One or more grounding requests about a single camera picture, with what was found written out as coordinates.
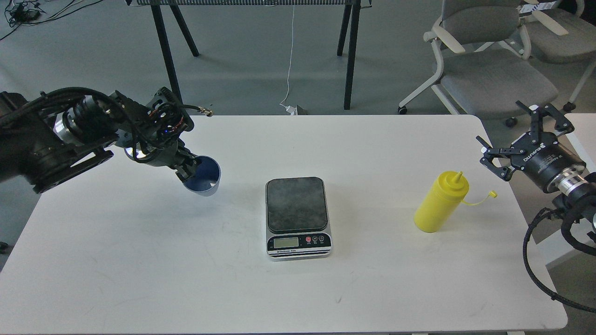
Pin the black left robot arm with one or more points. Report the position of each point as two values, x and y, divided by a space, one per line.
68 131

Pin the yellow squeeze bottle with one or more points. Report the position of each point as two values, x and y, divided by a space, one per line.
447 192

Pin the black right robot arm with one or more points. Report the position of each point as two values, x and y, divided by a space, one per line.
576 212

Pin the black trestle table frame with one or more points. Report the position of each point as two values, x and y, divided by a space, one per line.
261 42

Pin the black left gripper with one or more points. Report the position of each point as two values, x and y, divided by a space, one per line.
153 136

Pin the digital kitchen scale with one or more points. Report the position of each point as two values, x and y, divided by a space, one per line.
297 222

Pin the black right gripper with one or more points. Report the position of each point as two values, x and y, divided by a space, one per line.
538 154

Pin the grey office chair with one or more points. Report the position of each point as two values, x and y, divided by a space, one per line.
559 36
481 50

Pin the blue ribbed plastic cup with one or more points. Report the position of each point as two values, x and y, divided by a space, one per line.
206 177

